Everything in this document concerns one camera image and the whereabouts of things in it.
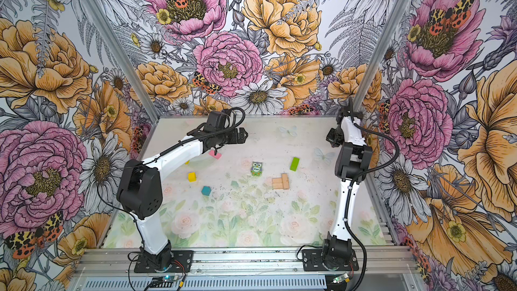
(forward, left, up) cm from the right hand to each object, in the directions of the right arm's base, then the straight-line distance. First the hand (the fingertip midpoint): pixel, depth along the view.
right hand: (332, 147), depth 105 cm
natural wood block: (-16, +29, -3) cm, 33 cm away
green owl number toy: (-10, +39, -2) cm, 40 cm away
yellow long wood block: (-28, +58, +32) cm, 72 cm away
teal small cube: (-21, +61, -1) cm, 65 cm away
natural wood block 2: (-19, +29, -2) cm, 35 cm away
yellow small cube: (-14, +69, -1) cm, 71 cm away
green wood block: (-7, +20, -3) cm, 22 cm away
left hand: (-3, +47, +13) cm, 49 cm away
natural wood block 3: (-17, +26, -1) cm, 31 cm away
